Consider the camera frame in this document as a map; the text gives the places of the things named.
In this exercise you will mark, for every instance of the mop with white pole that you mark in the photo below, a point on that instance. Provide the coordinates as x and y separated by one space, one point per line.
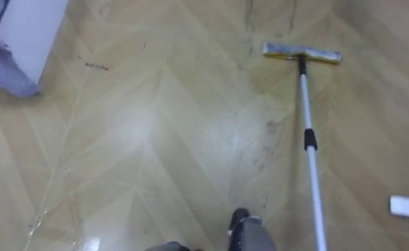
306 115

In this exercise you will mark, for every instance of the grey bed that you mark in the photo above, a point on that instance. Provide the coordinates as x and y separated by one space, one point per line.
16 42

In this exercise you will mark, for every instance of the white flat object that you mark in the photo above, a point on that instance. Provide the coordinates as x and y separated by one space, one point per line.
408 207

